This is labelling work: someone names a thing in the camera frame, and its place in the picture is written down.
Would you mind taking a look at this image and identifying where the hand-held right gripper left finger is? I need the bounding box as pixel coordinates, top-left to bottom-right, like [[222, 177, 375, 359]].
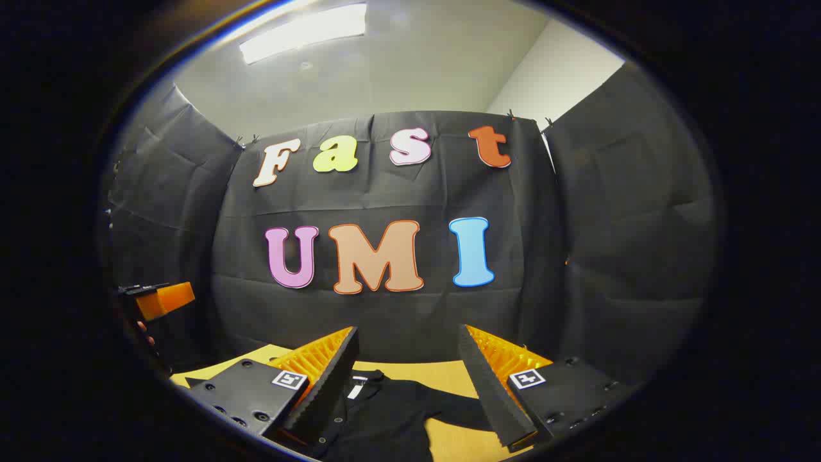
[[185, 326, 360, 450]]

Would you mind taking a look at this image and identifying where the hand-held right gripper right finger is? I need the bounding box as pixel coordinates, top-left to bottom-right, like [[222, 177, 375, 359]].
[[457, 324, 632, 453]]

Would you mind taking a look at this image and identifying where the black button jacket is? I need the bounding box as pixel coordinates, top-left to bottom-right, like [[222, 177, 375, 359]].
[[276, 369, 514, 462]]

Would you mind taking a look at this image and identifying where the black backdrop cloth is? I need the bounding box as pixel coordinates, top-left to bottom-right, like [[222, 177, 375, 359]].
[[103, 61, 719, 386]]

